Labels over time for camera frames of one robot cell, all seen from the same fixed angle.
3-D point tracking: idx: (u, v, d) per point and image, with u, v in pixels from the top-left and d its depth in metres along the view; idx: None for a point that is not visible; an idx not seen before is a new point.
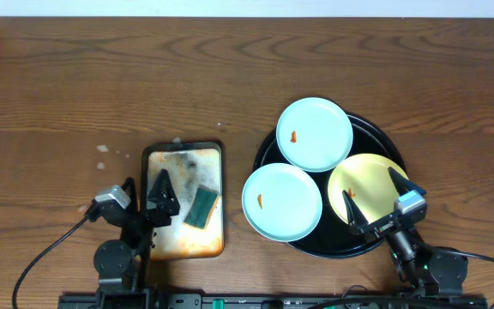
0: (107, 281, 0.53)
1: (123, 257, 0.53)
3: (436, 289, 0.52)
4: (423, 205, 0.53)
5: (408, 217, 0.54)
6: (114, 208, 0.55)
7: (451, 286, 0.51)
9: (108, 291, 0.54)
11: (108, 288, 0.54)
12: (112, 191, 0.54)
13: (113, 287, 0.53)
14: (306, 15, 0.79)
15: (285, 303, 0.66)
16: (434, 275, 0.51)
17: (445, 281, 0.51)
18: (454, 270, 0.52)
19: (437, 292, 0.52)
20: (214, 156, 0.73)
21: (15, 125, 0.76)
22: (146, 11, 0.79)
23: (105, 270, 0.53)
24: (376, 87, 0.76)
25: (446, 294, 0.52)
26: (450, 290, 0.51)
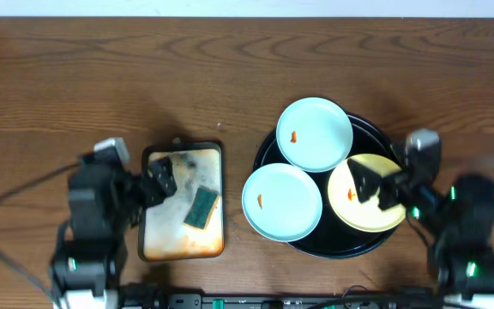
0: (76, 205, 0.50)
1: (101, 177, 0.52)
3: (459, 223, 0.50)
4: (436, 138, 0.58)
5: (424, 152, 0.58)
6: (110, 154, 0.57)
7: (479, 221, 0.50)
9: (75, 223, 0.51)
11: (75, 216, 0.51)
12: (111, 139, 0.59)
13: (79, 207, 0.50)
14: (306, 14, 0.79)
15: (285, 303, 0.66)
16: (468, 202, 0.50)
17: (479, 215, 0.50)
18: (484, 195, 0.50)
19: (462, 228, 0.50)
20: (214, 156, 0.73)
21: (14, 125, 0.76)
22: (146, 11, 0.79)
23: (78, 188, 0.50)
24: (376, 87, 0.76)
25: (473, 235, 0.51)
26: (487, 211, 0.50)
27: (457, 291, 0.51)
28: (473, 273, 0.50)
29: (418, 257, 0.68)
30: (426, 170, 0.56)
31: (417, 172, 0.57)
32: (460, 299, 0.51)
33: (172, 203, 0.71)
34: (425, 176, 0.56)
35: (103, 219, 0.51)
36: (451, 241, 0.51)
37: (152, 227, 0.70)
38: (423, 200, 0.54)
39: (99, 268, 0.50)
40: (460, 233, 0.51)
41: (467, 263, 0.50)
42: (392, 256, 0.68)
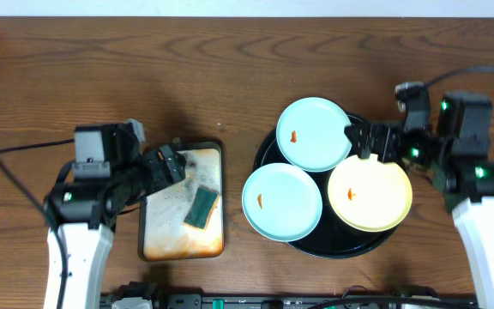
0: (84, 138, 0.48)
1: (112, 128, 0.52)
3: (457, 129, 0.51)
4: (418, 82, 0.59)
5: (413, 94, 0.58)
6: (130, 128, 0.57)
7: (476, 120, 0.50)
9: (79, 160, 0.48)
11: (81, 156, 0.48)
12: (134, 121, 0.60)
13: (87, 144, 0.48)
14: (307, 14, 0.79)
15: (285, 303, 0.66)
16: (457, 102, 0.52)
17: (476, 113, 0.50)
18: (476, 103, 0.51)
19: (462, 132, 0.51)
20: (214, 156, 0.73)
21: (14, 125, 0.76)
22: (145, 11, 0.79)
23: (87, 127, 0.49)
24: (376, 88, 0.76)
25: (472, 136, 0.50)
26: (481, 112, 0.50)
27: (465, 193, 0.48)
28: (483, 172, 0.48)
29: (418, 257, 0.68)
30: (418, 109, 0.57)
31: (409, 108, 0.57)
32: (471, 201, 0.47)
33: (172, 203, 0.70)
34: (418, 117, 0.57)
35: (105, 159, 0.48)
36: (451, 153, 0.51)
37: (151, 227, 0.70)
38: (424, 134, 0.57)
39: (95, 197, 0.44)
40: (460, 139, 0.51)
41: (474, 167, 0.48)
42: (392, 256, 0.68)
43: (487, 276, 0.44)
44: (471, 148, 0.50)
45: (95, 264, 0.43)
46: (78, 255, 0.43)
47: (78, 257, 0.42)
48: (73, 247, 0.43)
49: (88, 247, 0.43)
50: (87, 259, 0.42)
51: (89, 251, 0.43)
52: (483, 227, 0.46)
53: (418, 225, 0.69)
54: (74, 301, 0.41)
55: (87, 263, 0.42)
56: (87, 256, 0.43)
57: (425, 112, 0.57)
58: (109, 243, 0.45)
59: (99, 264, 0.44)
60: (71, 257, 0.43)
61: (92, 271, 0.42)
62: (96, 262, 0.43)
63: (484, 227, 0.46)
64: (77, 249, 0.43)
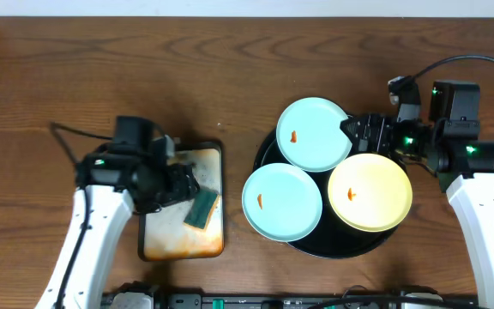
0: (124, 124, 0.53)
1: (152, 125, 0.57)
3: (447, 111, 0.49)
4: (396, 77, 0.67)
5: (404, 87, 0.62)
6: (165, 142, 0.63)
7: (463, 100, 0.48)
9: (116, 141, 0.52)
11: (117, 138, 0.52)
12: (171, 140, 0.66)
13: (126, 129, 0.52)
14: (307, 14, 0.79)
15: (285, 303, 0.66)
16: (447, 85, 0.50)
17: (465, 94, 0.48)
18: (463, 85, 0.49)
19: (451, 113, 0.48)
20: (214, 156, 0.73)
21: (14, 125, 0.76)
22: (145, 11, 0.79)
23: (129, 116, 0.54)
24: (376, 88, 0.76)
25: (462, 117, 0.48)
26: (468, 92, 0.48)
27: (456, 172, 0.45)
28: (473, 149, 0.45)
29: (418, 257, 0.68)
30: (408, 100, 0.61)
31: (400, 99, 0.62)
32: (463, 177, 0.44)
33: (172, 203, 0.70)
34: (408, 109, 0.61)
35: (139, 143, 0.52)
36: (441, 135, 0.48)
37: (152, 226, 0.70)
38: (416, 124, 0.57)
39: (124, 168, 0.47)
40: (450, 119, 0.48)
41: (465, 147, 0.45)
42: (392, 256, 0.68)
43: (485, 260, 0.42)
44: (460, 127, 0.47)
45: (113, 224, 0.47)
46: (99, 212, 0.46)
47: (99, 215, 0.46)
48: (97, 202, 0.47)
49: (108, 207, 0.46)
50: (107, 217, 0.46)
51: (109, 210, 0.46)
52: (478, 203, 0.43)
53: (418, 226, 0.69)
54: (88, 252, 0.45)
55: (106, 222, 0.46)
56: (107, 214, 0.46)
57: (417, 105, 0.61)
58: (128, 209, 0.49)
59: (116, 224, 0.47)
60: (93, 214, 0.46)
61: (108, 230, 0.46)
62: (114, 221, 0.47)
63: (478, 202, 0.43)
64: (99, 206, 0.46)
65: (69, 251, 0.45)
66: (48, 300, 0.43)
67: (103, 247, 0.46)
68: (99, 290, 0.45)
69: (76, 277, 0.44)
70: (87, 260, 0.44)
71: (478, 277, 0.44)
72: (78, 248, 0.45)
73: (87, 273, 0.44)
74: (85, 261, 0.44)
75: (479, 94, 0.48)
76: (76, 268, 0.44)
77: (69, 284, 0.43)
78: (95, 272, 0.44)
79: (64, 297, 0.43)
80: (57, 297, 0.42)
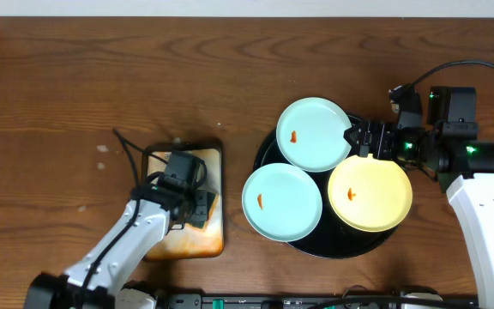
0: (177, 158, 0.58)
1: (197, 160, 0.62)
3: (445, 113, 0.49)
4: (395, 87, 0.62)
5: (403, 97, 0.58)
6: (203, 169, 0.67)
7: (461, 103, 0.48)
9: (166, 172, 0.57)
11: (168, 170, 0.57)
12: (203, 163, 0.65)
13: (177, 164, 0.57)
14: (307, 14, 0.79)
15: (285, 303, 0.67)
16: (443, 88, 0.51)
17: (461, 97, 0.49)
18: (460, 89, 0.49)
19: (450, 115, 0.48)
20: (214, 156, 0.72)
21: (14, 125, 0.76)
22: (146, 11, 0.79)
23: (181, 152, 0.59)
24: (376, 88, 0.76)
25: (460, 119, 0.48)
26: (466, 95, 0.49)
27: (457, 172, 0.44)
28: (473, 149, 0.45)
29: (418, 258, 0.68)
30: (411, 108, 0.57)
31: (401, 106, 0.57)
32: (463, 177, 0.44)
33: None
34: (411, 115, 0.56)
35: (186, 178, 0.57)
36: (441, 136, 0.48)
37: None
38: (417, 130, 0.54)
39: (171, 201, 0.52)
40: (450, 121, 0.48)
41: (466, 147, 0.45)
42: (392, 256, 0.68)
43: (486, 262, 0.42)
44: (460, 130, 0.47)
45: (152, 233, 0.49)
46: (144, 216, 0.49)
47: (144, 218, 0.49)
48: (146, 210, 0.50)
49: (154, 215, 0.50)
50: (151, 222, 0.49)
51: (154, 218, 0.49)
52: (478, 203, 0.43)
53: (418, 226, 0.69)
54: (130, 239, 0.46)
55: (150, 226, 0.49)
56: (152, 220, 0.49)
57: (419, 113, 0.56)
58: (162, 233, 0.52)
59: (153, 233, 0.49)
60: (141, 215, 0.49)
61: (149, 232, 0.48)
62: (153, 230, 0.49)
63: (478, 202, 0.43)
64: (147, 212, 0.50)
65: (113, 235, 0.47)
66: (83, 263, 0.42)
67: (141, 245, 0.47)
68: (124, 279, 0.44)
69: (115, 251, 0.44)
70: (128, 243, 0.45)
71: (478, 277, 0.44)
72: (122, 234, 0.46)
73: (126, 253, 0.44)
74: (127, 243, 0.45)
75: (475, 98, 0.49)
76: (117, 247, 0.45)
77: (108, 255, 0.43)
78: (130, 257, 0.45)
79: (100, 262, 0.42)
80: (95, 260, 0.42)
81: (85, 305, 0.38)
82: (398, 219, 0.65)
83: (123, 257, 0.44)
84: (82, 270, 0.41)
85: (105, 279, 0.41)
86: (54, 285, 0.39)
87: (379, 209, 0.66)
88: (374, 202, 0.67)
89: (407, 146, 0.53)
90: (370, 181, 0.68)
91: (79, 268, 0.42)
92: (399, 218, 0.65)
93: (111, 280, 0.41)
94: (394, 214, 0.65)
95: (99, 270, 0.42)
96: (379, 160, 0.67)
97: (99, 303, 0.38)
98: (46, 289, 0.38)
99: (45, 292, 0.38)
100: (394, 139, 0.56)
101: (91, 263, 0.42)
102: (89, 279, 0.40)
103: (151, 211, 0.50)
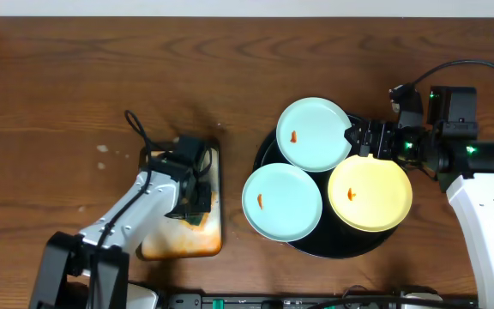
0: (188, 139, 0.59)
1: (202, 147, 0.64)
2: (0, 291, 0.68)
3: (445, 114, 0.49)
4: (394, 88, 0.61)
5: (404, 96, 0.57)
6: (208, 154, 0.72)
7: (463, 103, 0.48)
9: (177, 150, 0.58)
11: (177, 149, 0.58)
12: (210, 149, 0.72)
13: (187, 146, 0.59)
14: (306, 13, 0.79)
15: (285, 303, 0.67)
16: (443, 87, 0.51)
17: (462, 96, 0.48)
18: (463, 90, 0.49)
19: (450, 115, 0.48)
20: (214, 156, 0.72)
21: (15, 125, 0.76)
22: (146, 11, 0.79)
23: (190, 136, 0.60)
24: (376, 88, 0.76)
25: (460, 119, 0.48)
26: (466, 95, 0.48)
27: (457, 172, 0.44)
28: (473, 149, 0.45)
29: (418, 258, 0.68)
30: (411, 108, 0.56)
31: (401, 106, 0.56)
32: (463, 177, 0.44)
33: None
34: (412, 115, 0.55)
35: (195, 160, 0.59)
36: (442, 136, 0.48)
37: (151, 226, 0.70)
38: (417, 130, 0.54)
39: (182, 173, 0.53)
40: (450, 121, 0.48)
41: (466, 147, 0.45)
42: (393, 256, 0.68)
43: (486, 262, 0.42)
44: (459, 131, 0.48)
45: (164, 201, 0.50)
46: (156, 185, 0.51)
47: (156, 187, 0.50)
48: (157, 180, 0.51)
49: (165, 184, 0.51)
50: (162, 190, 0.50)
51: (165, 187, 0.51)
52: (478, 203, 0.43)
53: (418, 226, 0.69)
54: (143, 204, 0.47)
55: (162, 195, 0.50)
56: (163, 189, 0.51)
57: (419, 113, 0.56)
58: (172, 203, 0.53)
59: (165, 202, 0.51)
60: (152, 184, 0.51)
61: (160, 198, 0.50)
62: (165, 198, 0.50)
63: (478, 203, 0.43)
64: (158, 182, 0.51)
65: (125, 202, 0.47)
66: (97, 225, 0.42)
67: (153, 210, 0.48)
68: (135, 243, 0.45)
69: (128, 216, 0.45)
70: (141, 208, 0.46)
71: (478, 276, 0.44)
72: (134, 199, 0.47)
73: (140, 217, 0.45)
74: (140, 209, 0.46)
75: (476, 97, 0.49)
76: (130, 211, 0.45)
77: (122, 219, 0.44)
78: (143, 221, 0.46)
79: (114, 223, 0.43)
80: (109, 221, 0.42)
81: (100, 263, 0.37)
82: (397, 219, 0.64)
83: (136, 221, 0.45)
84: (97, 231, 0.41)
85: (120, 238, 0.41)
86: (69, 241, 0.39)
87: (379, 210, 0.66)
88: (373, 202, 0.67)
89: (407, 146, 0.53)
90: (370, 181, 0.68)
91: (94, 228, 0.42)
92: (398, 218, 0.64)
93: (124, 241, 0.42)
94: (394, 215, 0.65)
95: (114, 231, 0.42)
96: (379, 160, 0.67)
97: (115, 262, 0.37)
98: (63, 246, 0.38)
99: (62, 249, 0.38)
100: (394, 138, 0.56)
101: (105, 225, 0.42)
102: (105, 239, 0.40)
103: (161, 180, 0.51)
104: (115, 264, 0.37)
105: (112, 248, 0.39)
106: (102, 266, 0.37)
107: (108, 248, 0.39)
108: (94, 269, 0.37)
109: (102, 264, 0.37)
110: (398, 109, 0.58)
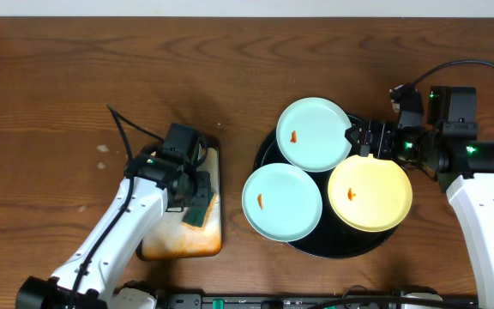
0: (177, 133, 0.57)
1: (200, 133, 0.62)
2: None
3: (445, 113, 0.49)
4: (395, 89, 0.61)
5: (405, 96, 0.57)
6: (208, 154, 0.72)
7: (463, 104, 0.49)
9: (165, 147, 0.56)
11: (167, 144, 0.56)
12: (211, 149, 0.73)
13: (177, 140, 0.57)
14: (306, 13, 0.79)
15: (285, 303, 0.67)
16: (443, 87, 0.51)
17: (462, 96, 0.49)
18: (464, 91, 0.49)
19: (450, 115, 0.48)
20: (214, 155, 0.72)
21: (14, 125, 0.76)
22: (146, 11, 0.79)
23: (183, 126, 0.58)
24: (376, 88, 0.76)
25: (460, 120, 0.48)
26: (466, 96, 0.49)
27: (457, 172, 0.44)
28: (473, 149, 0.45)
29: (418, 258, 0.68)
30: (412, 108, 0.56)
31: (402, 106, 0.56)
32: (463, 177, 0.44)
33: None
34: (412, 114, 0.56)
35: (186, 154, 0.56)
36: (442, 136, 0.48)
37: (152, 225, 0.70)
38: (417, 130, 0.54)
39: (169, 174, 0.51)
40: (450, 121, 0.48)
41: (466, 147, 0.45)
42: (393, 255, 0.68)
43: (486, 262, 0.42)
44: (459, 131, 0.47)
45: (148, 214, 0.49)
46: (138, 199, 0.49)
47: (138, 202, 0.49)
48: (139, 191, 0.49)
49: (148, 196, 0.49)
50: (146, 205, 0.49)
51: (148, 200, 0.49)
52: (478, 203, 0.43)
53: (419, 226, 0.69)
54: (122, 230, 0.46)
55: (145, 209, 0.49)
56: (147, 202, 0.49)
57: (420, 113, 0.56)
58: (161, 208, 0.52)
59: (150, 212, 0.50)
60: (134, 198, 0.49)
61: (143, 215, 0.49)
62: (149, 212, 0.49)
63: (478, 202, 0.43)
64: (141, 194, 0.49)
65: (105, 226, 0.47)
66: (73, 263, 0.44)
67: (134, 230, 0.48)
68: (118, 269, 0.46)
69: (105, 246, 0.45)
70: (120, 233, 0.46)
71: (478, 276, 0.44)
72: (113, 223, 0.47)
73: (117, 245, 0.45)
74: (118, 235, 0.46)
75: (476, 98, 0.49)
76: (108, 240, 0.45)
77: (99, 251, 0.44)
78: (123, 247, 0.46)
79: (90, 261, 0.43)
80: (84, 261, 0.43)
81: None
82: (397, 219, 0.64)
83: (115, 250, 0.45)
84: (72, 271, 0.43)
85: (97, 278, 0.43)
86: (44, 290, 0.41)
87: (378, 210, 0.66)
88: (373, 202, 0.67)
89: (407, 146, 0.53)
90: (370, 181, 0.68)
91: (69, 268, 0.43)
92: (398, 218, 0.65)
93: (102, 278, 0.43)
94: (394, 215, 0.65)
95: (89, 270, 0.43)
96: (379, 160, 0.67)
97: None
98: (36, 295, 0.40)
99: (35, 298, 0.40)
100: (394, 138, 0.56)
101: (81, 264, 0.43)
102: (79, 282, 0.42)
103: (144, 192, 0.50)
104: None
105: (87, 294, 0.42)
106: None
107: (83, 293, 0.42)
108: None
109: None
110: (398, 109, 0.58)
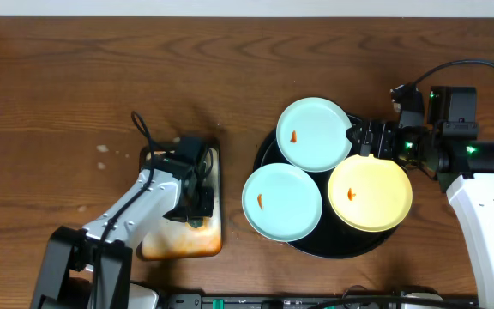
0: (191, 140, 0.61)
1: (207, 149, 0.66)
2: None
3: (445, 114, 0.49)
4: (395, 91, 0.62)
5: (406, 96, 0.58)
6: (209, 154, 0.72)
7: (463, 104, 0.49)
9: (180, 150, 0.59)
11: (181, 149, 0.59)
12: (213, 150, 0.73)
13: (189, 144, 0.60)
14: (306, 13, 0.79)
15: (285, 303, 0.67)
16: (443, 87, 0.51)
17: (462, 96, 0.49)
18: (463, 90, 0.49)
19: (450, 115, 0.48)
20: (214, 155, 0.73)
21: (14, 125, 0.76)
22: (146, 11, 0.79)
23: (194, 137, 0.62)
24: (376, 88, 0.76)
25: (460, 120, 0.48)
26: (466, 95, 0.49)
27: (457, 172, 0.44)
28: (473, 149, 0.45)
29: (418, 258, 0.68)
30: (412, 108, 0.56)
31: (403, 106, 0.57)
32: (463, 177, 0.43)
33: None
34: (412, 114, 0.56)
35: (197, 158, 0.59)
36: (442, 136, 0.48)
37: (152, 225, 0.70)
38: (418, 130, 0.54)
39: (183, 171, 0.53)
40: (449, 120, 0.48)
41: (466, 147, 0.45)
42: (392, 255, 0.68)
43: (486, 262, 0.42)
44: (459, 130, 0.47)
45: (166, 198, 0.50)
46: (158, 183, 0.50)
47: (158, 184, 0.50)
48: (159, 178, 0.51)
49: (167, 181, 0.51)
50: (165, 188, 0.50)
51: (167, 184, 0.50)
52: (478, 203, 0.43)
53: (418, 226, 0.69)
54: (145, 202, 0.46)
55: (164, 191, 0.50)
56: (165, 186, 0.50)
57: (420, 112, 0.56)
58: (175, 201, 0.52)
59: (165, 200, 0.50)
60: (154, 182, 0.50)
61: (163, 196, 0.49)
62: (167, 196, 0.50)
63: (478, 203, 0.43)
64: (159, 179, 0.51)
65: (127, 199, 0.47)
66: (99, 220, 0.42)
67: (155, 208, 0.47)
68: (137, 239, 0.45)
69: (130, 212, 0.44)
70: (144, 204, 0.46)
71: (478, 276, 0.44)
72: (135, 197, 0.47)
73: (141, 214, 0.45)
74: (142, 205, 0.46)
75: (475, 97, 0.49)
76: (132, 209, 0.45)
77: (125, 214, 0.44)
78: (146, 218, 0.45)
79: (117, 219, 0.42)
80: (112, 217, 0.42)
81: (102, 257, 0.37)
82: (397, 219, 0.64)
83: (139, 217, 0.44)
84: (100, 226, 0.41)
85: (123, 234, 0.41)
86: (72, 236, 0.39)
87: (378, 210, 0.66)
88: (373, 202, 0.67)
89: (407, 146, 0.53)
90: (370, 181, 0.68)
91: (97, 224, 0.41)
92: (398, 218, 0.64)
93: (127, 236, 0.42)
94: (394, 215, 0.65)
95: (117, 227, 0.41)
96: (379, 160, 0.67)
97: (117, 256, 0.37)
98: (65, 239, 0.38)
99: (63, 243, 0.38)
100: (394, 138, 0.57)
101: (107, 221, 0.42)
102: (107, 233, 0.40)
103: (164, 178, 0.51)
104: (117, 259, 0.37)
105: (116, 243, 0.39)
106: (104, 259, 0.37)
107: (111, 243, 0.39)
108: (97, 262, 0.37)
109: (105, 258, 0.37)
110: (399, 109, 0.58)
